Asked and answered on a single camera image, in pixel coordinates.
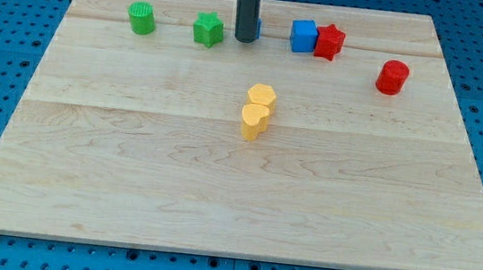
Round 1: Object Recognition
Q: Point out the red cylinder block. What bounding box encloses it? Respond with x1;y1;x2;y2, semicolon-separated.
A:
376;59;411;95

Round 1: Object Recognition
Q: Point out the light wooden board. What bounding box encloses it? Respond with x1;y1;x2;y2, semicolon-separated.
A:
0;0;483;270

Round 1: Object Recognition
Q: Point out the red star block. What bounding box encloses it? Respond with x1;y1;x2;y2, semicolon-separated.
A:
314;24;346;61

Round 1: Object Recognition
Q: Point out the blue triangle block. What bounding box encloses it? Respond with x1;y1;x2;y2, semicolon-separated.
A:
255;18;262;39

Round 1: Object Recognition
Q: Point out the blue cube block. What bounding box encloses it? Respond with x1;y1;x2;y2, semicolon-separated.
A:
289;20;318;53

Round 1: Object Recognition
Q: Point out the green star block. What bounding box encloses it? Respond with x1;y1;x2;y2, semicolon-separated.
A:
192;12;225;48

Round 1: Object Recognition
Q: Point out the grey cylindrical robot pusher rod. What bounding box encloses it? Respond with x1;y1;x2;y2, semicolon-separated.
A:
234;0;260;43

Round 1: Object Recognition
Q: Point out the yellow heart block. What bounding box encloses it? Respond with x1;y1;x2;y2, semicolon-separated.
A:
241;104;270;141

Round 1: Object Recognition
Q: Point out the green cylinder block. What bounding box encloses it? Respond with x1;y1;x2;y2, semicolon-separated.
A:
128;1;156;35

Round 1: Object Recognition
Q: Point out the yellow hexagon block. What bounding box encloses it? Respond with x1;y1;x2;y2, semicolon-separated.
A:
246;83;277;114

